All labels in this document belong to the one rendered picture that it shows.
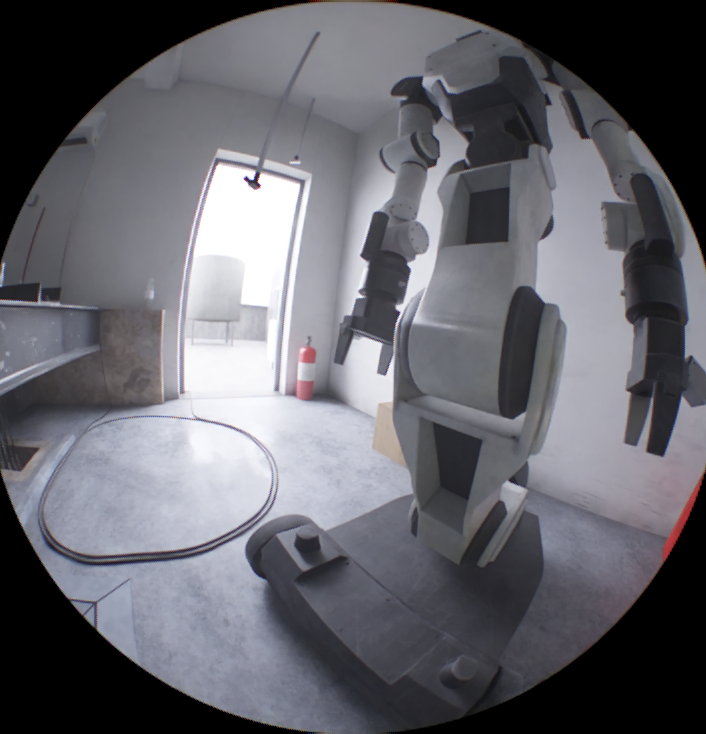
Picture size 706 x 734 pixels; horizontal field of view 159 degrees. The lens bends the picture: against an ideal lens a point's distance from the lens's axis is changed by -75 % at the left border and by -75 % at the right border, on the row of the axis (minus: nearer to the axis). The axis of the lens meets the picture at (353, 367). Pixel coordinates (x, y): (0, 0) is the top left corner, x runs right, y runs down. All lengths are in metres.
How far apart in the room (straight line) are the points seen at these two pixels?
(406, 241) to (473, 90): 0.36
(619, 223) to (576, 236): 0.99
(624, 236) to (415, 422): 0.36
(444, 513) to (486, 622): 0.25
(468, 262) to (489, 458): 0.21
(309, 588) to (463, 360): 0.43
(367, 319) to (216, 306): 5.79
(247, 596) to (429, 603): 0.41
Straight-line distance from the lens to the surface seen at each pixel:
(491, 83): 0.60
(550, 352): 0.24
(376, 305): 0.44
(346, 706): 0.61
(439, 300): 0.27
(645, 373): 0.28
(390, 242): 0.48
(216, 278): 6.19
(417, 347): 0.27
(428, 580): 0.56
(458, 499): 0.44
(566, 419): 1.25
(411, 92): 0.81
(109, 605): 0.76
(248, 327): 8.76
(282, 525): 0.58
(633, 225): 0.37
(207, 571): 0.76
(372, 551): 0.58
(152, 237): 2.12
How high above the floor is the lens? 0.61
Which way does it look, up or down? 8 degrees down
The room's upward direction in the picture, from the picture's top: 6 degrees clockwise
